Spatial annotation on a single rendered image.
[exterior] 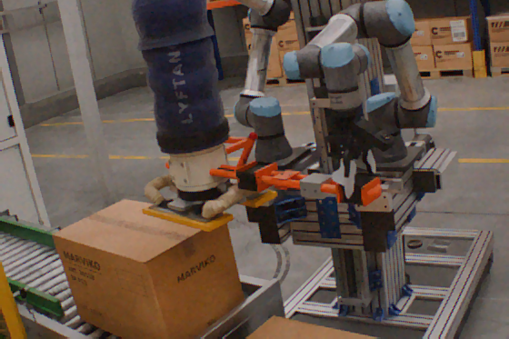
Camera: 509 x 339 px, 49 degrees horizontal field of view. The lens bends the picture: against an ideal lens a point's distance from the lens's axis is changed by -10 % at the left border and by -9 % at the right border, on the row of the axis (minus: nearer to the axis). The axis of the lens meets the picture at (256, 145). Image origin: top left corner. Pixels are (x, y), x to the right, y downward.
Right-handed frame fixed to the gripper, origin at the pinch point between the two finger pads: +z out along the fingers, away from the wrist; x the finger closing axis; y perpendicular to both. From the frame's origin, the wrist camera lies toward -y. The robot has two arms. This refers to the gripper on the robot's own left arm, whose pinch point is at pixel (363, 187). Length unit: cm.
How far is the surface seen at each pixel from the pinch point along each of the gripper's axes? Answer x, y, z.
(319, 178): 1.0, 12.9, -1.6
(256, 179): 4.9, 31.7, -0.8
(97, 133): -129, 364, 42
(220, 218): 9.7, 44.6, 11.0
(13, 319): 54, 138, 55
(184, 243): 5, 72, 26
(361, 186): 4.4, -2.8, -2.3
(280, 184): 3.8, 24.2, 0.1
